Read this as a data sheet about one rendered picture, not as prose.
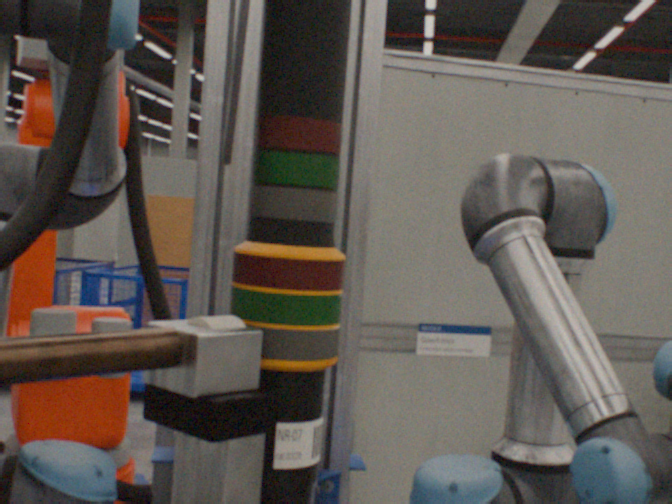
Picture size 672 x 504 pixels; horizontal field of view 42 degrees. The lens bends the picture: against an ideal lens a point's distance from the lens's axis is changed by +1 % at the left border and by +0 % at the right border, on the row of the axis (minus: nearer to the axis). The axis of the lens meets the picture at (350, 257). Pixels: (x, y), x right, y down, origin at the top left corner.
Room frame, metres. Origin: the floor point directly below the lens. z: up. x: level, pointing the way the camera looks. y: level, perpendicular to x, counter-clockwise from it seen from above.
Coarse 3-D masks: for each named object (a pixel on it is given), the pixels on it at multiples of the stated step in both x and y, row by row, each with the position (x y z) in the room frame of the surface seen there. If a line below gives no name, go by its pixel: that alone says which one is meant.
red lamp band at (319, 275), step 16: (240, 256) 0.33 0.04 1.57; (256, 256) 0.32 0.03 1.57; (272, 256) 0.32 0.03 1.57; (240, 272) 0.33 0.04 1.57; (256, 272) 0.32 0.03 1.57; (272, 272) 0.32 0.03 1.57; (288, 272) 0.32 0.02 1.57; (304, 272) 0.32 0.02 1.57; (320, 272) 0.33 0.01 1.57; (336, 272) 0.33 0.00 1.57; (272, 288) 0.32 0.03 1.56; (288, 288) 0.32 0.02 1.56; (304, 288) 0.32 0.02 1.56; (320, 288) 0.33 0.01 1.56; (336, 288) 0.33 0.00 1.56
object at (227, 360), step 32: (192, 352) 0.29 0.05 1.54; (224, 352) 0.30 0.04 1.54; (256, 352) 0.31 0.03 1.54; (160, 384) 0.30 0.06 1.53; (192, 384) 0.29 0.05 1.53; (224, 384) 0.30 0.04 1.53; (256, 384) 0.31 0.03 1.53; (160, 416) 0.31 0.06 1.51; (192, 416) 0.30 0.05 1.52; (224, 416) 0.30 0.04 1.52; (256, 416) 0.31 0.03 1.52; (192, 448) 0.32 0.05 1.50; (224, 448) 0.31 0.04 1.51; (256, 448) 0.31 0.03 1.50; (192, 480) 0.32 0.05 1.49; (224, 480) 0.31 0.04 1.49; (256, 480) 0.32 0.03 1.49
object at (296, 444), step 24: (264, 384) 0.33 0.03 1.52; (288, 384) 0.33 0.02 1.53; (312, 384) 0.33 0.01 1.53; (288, 408) 0.33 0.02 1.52; (312, 408) 0.33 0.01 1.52; (288, 432) 0.33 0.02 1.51; (312, 432) 0.33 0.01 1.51; (264, 456) 0.33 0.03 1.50; (288, 456) 0.33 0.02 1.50; (312, 456) 0.33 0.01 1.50; (264, 480) 0.33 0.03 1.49; (288, 480) 0.33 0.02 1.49; (312, 480) 0.34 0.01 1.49
